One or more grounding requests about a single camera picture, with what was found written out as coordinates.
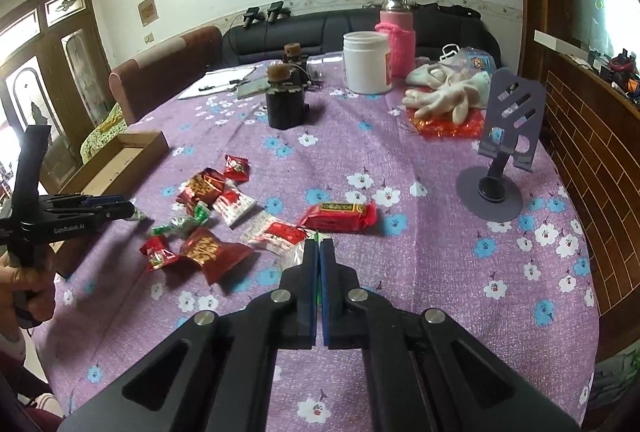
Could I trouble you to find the pink sleeved thermos bottle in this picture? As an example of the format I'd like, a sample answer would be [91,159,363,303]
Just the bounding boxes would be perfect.
[375,0,418,80]

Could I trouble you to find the black block with cork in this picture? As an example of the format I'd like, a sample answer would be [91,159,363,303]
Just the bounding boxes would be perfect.
[282,42,326,87]
[265,64,313,130]

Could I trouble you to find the grey notebook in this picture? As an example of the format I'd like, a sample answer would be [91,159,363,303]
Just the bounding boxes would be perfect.
[235,79,273,100]

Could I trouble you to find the red mesh bag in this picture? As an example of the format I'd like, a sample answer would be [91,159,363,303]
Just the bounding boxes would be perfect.
[406,106,488,141]

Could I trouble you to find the brown cardboard box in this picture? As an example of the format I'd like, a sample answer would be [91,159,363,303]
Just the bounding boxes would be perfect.
[50,129,169,277]

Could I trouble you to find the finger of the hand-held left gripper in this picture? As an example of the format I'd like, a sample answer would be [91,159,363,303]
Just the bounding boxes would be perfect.
[47,204,136,221]
[45,193,127,209]

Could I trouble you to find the white plastic jar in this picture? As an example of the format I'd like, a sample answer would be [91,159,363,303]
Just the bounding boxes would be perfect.
[342,30,393,95]

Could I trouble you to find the dark green cloth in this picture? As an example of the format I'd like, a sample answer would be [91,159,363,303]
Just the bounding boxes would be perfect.
[592,349,640,418]

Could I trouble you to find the red gold snack packet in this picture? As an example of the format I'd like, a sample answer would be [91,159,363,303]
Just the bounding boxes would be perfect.
[175,167,226,215]
[177,227,255,285]

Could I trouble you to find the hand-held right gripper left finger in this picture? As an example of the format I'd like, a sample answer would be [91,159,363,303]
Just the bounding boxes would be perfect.
[57,237,319,432]

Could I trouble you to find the clear plastic jar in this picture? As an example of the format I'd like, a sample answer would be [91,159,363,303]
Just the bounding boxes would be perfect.
[305,52,346,80]

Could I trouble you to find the cartoon print plastic bag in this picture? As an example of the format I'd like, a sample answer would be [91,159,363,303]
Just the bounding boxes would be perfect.
[440,44,501,77]

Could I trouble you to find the flat white box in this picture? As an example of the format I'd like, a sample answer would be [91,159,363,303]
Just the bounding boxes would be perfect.
[534,30,591,62]

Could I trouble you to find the brown armchair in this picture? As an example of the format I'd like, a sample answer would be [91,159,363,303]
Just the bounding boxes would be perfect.
[109,26,223,125]

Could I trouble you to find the long red snack bar packet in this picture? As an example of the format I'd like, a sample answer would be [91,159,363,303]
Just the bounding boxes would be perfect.
[298,201,378,233]

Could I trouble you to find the small red candy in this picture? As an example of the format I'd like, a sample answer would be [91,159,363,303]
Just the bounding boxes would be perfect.
[223,154,250,183]
[140,236,180,271]

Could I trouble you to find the small wall plaque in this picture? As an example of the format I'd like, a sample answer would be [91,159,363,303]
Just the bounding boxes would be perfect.
[137,0,160,26]

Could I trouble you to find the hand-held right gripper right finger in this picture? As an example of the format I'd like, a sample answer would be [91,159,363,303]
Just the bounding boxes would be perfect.
[319,238,583,432]

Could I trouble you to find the person's left hand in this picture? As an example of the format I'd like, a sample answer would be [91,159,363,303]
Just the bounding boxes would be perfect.
[0,256,57,338]

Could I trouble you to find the brown wooden cabinet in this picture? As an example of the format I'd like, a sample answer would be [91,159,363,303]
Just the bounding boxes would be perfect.
[515,0,640,363]

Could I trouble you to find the white paper sheets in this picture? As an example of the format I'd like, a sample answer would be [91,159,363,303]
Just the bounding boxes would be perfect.
[177,66,257,100]

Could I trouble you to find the purple floral tablecloth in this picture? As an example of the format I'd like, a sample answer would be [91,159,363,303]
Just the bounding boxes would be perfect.
[50,56,601,432]

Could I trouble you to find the black sofa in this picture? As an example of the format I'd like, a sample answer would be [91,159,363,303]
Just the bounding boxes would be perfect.
[221,4,501,67]

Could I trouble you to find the wooden door with glass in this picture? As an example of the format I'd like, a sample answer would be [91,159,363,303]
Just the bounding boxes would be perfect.
[0,0,113,193]

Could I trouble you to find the white red snack packet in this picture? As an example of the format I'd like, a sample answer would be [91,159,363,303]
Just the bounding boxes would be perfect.
[212,186,257,227]
[240,213,313,270]

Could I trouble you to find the white cloth glove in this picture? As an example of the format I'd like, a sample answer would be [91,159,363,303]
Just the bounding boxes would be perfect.
[405,63,476,88]
[403,72,493,125]

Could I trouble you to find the yellow patterned cushion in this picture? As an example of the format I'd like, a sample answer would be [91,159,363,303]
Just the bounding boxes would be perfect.
[81,104,127,163]

